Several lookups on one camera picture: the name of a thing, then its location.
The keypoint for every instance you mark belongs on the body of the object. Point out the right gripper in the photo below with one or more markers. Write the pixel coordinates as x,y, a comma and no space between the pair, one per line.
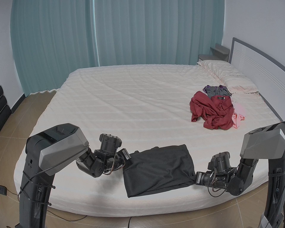
202,178

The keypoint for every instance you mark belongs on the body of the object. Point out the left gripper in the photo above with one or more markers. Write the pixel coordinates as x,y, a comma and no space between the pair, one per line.
124,155

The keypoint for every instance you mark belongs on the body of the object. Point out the black T-shirt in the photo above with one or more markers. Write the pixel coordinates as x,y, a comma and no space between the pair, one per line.
158,169

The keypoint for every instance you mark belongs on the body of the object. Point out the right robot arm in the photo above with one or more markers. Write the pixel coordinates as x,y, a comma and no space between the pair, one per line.
262,142

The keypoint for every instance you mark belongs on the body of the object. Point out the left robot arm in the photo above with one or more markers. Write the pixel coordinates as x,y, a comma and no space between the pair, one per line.
55,147

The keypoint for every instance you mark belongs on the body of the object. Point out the bed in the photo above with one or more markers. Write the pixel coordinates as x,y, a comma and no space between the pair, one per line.
133,100

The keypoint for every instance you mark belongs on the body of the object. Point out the dark red shirt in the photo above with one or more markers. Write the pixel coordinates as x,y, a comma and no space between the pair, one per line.
211,111

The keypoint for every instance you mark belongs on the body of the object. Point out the pink garment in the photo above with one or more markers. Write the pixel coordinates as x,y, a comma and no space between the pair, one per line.
239,113

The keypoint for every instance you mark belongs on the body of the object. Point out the grey garment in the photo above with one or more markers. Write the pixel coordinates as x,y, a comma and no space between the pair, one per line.
218,91

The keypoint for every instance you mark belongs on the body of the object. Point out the purple garment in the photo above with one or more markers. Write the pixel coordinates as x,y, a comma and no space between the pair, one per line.
206,88

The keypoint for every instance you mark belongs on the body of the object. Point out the cream pillow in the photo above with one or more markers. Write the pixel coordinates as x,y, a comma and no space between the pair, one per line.
231,78

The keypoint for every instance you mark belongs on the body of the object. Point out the grey bedside table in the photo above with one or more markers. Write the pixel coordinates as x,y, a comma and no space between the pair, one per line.
211,56

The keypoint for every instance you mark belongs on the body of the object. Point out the black power adapter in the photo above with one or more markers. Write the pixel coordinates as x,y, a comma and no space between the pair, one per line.
3,190

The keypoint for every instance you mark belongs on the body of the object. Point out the blue-green curtain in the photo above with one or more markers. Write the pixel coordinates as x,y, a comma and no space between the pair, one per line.
55,44
160,33

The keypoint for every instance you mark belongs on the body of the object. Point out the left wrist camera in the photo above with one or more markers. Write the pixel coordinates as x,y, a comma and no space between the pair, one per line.
119,143

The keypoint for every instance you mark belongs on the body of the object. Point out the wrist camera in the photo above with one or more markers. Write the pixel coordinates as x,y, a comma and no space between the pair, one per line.
210,166
119,143

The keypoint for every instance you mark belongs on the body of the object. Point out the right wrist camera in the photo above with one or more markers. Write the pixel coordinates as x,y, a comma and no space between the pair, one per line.
210,166

